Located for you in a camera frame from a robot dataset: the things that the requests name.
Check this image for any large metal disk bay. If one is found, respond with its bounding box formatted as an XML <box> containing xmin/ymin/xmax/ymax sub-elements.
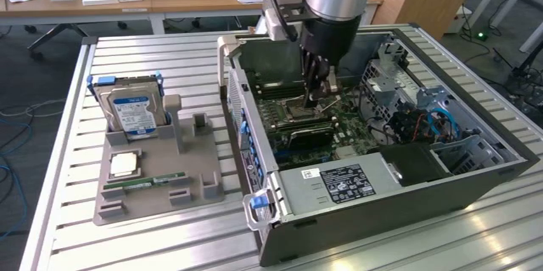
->
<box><xmin>360</xmin><ymin>40</ymin><xmax>454</xmax><ymax>119</ymax></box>

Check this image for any open black PC case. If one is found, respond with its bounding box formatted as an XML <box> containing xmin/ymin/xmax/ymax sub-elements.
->
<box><xmin>216</xmin><ymin>27</ymin><xmax>541</xmax><ymax>268</ymax></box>

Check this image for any grey power supply unit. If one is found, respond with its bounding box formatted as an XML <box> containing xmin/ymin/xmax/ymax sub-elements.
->
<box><xmin>275</xmin><ymin>153</ymin><xmax>403</xmax><ymax>216</ymax></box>

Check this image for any small metal disk bay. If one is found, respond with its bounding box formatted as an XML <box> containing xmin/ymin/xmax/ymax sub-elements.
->
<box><xmin>430</xmin><ymin>134</ymin><xmax>509</xmax><ymax>175</ymax></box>

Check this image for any blue disk wire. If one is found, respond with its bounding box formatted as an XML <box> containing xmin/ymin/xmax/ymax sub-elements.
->
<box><xmin>426</xmin><ymin>108</ymin><xmax>463</xmax><ymax>140</ymax></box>

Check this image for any black chair base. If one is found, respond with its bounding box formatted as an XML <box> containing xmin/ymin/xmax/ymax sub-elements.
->
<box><xmin>26</xmin><ymin>22</ymin><xmax>91</xmax><ymax>60</ymax></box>

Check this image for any green RAM stick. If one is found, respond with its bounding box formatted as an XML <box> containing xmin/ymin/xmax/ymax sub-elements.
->
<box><xmin>104</xmin><ymin>171</ymin><xmax>188</xmax><ymax>191</ymax></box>

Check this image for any black camera cable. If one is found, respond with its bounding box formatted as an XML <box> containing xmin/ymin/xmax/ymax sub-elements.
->
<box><xmin>263</xmin><ymin>0</ymin><xmax>299</xmax><ymax>42</ymax></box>

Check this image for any blue floor cable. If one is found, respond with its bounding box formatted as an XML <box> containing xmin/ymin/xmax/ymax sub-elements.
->
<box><xmin>0</xmin><ymin>117</ymin><xmax>35</xmax><ymax>240</ymax></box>

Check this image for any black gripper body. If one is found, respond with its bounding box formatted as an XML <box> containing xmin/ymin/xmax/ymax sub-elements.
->
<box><xmin>300</xmin><ymin>16</ymin><xmax>363</xmax><ymax>64</ymax></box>

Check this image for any white box red button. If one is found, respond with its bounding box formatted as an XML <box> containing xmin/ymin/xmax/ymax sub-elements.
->
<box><xmin>443</xmin><ymin>5</ymin><xmax>473</xmax><ymax>36</ymax></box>

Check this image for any hard disk blue carrier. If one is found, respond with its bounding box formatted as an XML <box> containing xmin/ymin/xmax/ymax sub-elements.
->
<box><xmin>86</xmin><ymin>72</ymin><xmax>167</xmax><ymax>132</ymax></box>

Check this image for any grey parts rack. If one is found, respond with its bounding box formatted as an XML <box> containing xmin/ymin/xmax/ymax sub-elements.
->
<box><xmin>92</xmin><ymin>94</ymin><xmax>227</xmax><ymax>228</ymax></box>

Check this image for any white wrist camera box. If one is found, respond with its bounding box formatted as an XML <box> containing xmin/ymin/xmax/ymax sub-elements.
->
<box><xmin>266</xmin><ymin>13</ymin><xmax>295</xmax><ymax>42</ymax></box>

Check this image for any silver CPU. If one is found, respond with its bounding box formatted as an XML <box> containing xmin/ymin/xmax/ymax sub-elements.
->
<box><xmin>108</xmin><ymin>152</ymin><xmax>142</xmax><ymax>179</ymax></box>

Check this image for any green motherboard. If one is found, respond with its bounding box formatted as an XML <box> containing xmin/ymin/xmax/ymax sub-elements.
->
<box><xmin>244</xmin><ymin>72</ymin><xmax>386</xmax><ymax>172</ymax></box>

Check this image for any silver chipset heatsink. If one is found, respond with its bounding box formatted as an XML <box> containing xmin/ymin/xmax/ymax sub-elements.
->
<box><xmin>332</xmin><ymin>147</ymin><xmax>358</xmax><ymax>161</ymax></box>

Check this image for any black disk power wire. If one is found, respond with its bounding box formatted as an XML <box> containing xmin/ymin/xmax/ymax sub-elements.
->
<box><xmin>388</xmin><ymin>110</ymin><xmax>423</xmax><ymax>143</ymax></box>

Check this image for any metal socket cover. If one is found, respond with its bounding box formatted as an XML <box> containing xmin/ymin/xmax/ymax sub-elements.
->
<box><xmin>318</xmin><ymin>92</ymin><xmax>346</xmax><ymax>111</ymax></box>

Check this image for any hard disk blue label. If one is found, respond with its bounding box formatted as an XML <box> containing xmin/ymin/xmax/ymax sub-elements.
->
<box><xmin>98</xmin><ymin>88</ymin><xmax>167</xmax><ymax>141</ymax></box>

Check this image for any CPU socket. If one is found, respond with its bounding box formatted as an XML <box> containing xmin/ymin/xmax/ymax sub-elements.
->
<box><xmin>283</xmin><ymin>95</ymin><xmax>322</xmax><ymax>122</ymax></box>

